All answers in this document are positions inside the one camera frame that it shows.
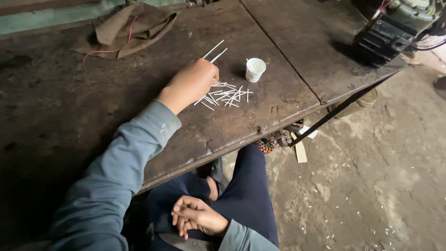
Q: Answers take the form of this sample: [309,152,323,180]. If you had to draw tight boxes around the person's left hand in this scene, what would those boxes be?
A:
[156,58,220,116]

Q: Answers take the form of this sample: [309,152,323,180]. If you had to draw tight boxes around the person's right hand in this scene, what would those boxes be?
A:
[171,195,230,241]

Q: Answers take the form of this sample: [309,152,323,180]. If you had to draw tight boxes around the long white plastic stick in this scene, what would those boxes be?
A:
[203,40,224,59]
[210,48,228,64]

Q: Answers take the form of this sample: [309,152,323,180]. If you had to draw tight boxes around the pile of short white sticks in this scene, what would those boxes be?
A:
[193,82,254,111]

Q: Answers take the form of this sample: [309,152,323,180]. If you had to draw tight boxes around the person's bare foot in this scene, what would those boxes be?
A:
[206,176,220,201]

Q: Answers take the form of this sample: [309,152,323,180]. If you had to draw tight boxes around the white paper cup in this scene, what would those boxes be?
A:
[245,57,267,83]

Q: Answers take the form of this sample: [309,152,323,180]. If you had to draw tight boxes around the black sandal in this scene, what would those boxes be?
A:
[197,157,226,196]

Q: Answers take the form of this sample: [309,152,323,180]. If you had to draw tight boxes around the dark blue trousers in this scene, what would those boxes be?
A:
[122,144,279,251]

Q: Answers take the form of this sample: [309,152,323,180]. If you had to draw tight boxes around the brown cloth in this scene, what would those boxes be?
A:
[71,2,178,60]

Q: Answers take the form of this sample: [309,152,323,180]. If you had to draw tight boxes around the white paper piece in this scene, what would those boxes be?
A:
[298,125,319,139]

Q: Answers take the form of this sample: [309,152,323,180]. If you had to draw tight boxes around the beige wooden strip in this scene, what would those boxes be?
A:
[291,131,308,164]

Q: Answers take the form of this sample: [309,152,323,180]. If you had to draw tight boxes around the black metal table brace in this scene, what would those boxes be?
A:
[289,75,396,148]

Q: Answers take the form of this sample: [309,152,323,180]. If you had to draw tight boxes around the beige plastic jar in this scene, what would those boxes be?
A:
[328,88,378,119]

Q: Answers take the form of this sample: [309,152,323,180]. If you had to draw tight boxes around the scattered white cut bits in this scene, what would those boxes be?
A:
[300,130,402,251]

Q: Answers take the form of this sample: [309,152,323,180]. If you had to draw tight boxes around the black and grey motor machine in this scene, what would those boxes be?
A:
[351,0,446,69]

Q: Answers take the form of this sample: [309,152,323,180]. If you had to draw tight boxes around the red wire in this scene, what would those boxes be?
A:
[82,15,138,67]

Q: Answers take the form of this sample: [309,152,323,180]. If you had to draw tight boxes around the wire fan guard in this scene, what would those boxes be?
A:
[413,19,446,52]

